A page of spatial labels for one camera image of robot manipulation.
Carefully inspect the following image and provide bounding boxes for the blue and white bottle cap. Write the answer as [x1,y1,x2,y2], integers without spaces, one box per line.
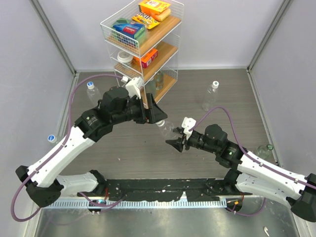
[87,81,95,90]

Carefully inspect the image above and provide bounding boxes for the clear bottle with blue cap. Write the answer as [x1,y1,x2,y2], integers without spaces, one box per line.
[47,134,61,146]

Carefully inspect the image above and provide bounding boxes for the glass jar, bottom shelf back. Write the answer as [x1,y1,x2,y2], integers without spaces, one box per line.
[154,71,164,90]

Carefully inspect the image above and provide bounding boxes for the white slotted cable duct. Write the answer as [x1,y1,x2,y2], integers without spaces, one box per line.
[46,198,227,209]

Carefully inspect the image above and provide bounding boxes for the orange snack box, top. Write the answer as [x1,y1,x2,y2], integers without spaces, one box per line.
[139,0,171,15]

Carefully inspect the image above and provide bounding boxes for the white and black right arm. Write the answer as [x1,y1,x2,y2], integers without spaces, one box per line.
[166,124,316,222]

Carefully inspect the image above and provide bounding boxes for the green and blue box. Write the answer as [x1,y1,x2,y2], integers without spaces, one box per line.
[111,18,146,47]

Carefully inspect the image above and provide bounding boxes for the glass jar, bottom shelf front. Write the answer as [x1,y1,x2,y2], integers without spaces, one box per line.
[145,78,157,98]

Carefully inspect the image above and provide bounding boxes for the white wire shelf rack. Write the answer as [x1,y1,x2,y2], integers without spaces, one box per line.
[100,0,184,104]

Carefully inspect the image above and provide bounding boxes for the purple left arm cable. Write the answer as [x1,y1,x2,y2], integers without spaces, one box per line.
[10,74,124,222]

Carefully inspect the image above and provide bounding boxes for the green glass bottle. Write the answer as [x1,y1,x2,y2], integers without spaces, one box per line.
[254,144,274,159]

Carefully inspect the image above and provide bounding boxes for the clear plastic bottle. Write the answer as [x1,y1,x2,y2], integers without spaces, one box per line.
[158,120,178,140]
[87,85,102,108]
[202,84,219,111]

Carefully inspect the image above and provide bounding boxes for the glass jar, shelf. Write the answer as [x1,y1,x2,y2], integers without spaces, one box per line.
[145,78,157,98]
[154,71,164,90]

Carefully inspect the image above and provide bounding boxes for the yellow sponge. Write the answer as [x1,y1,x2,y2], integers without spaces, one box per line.
[154,8,171,22]

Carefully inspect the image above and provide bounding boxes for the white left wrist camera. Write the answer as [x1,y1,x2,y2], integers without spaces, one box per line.
[121,76,144,98]

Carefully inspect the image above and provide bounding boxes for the white lidded paper cup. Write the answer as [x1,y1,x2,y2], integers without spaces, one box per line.
[117,50,133,67]

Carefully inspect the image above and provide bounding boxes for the yellow candy bag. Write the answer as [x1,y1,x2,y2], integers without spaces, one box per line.
[132,12,160,30]

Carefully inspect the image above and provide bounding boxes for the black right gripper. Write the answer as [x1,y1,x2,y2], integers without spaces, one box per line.
[166,126,219,154]

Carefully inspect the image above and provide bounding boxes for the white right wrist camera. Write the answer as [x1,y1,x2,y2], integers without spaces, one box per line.
[181,117,197,140]

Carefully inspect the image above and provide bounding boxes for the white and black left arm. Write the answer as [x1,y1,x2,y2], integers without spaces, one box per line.
[16,86,167,207]

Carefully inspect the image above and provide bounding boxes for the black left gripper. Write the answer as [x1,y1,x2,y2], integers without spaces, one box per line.
[112,93,167,125]

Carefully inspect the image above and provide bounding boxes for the orange box, middle shelf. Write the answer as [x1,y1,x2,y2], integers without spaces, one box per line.
[132,48,158,68]

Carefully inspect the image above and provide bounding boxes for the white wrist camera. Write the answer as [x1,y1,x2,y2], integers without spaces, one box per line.
[121,76,144,98]
[181,117,197,140]

